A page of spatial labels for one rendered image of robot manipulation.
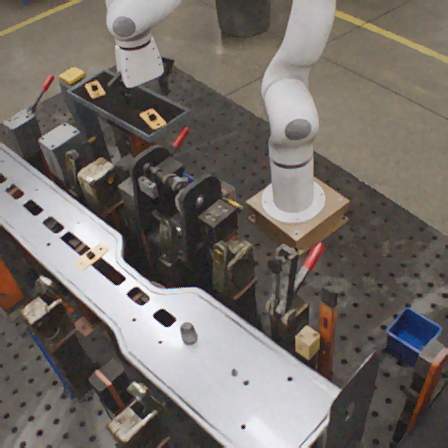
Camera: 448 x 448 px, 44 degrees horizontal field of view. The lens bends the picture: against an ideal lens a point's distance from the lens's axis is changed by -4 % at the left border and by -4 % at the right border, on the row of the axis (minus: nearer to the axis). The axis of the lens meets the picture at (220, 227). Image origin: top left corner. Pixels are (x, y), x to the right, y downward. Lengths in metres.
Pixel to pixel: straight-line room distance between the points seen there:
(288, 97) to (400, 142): 1.89
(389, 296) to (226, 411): 0.68
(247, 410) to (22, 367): 0.75
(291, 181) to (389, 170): 1.51
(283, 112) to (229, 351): 0.57
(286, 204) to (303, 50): 0.50
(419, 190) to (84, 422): 2.05
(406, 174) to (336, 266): 1.44
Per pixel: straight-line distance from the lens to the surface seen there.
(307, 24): 1.32
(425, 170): 3.06
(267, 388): 1.10
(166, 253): 1.30
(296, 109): 1.36
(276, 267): 0.98
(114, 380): 1.17
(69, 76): 1.73
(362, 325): 1.54
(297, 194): 1.61
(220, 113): 2.23
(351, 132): 3.26
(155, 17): 1.19
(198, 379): 1.12
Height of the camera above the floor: 1.98
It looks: 46 degrees down
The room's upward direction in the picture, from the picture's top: 9 degrees counter-clockwise
